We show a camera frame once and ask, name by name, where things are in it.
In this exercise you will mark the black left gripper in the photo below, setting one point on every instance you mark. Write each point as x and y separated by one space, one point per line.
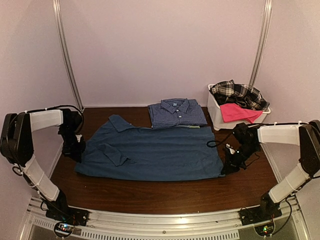
75 154

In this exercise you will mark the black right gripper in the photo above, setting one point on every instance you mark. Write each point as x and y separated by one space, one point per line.
230 166

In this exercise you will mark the dark blue polo shirt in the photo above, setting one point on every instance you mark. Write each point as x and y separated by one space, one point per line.
120 150

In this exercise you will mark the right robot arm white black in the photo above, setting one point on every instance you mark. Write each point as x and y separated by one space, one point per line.
293 150

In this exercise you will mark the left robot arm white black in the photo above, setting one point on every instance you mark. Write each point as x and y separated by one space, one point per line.
16 143

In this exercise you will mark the white plastic laundry bin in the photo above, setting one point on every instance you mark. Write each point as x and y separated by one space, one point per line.
216 116

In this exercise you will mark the light patterned folded garment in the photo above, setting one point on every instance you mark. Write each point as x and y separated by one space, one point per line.
189 126

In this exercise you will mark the pink cloth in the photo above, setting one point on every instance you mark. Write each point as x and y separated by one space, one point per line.
232 112

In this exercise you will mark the black white plaid shirt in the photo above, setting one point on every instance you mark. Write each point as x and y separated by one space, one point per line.
243 95

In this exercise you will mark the blue checked folded shirt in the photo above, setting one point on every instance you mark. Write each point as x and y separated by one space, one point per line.
176 112

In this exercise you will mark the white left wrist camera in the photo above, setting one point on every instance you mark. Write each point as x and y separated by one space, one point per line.
79 138

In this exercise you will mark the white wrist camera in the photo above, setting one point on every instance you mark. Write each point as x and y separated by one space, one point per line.
230 149
79 138

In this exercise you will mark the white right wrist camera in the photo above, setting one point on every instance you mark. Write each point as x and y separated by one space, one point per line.
230 149

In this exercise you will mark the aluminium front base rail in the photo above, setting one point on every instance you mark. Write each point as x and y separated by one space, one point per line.
219 225

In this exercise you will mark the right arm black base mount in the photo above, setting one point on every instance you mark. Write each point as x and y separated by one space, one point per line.
262 218

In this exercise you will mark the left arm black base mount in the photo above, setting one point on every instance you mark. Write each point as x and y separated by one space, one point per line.
67 223

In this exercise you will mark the left aluminium frame post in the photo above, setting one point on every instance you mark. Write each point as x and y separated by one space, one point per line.
65 53

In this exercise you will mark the aluminium frame post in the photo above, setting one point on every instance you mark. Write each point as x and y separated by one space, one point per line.
65 53
264 31

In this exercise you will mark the right aluminium frame post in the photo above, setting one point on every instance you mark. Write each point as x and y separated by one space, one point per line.
264 31

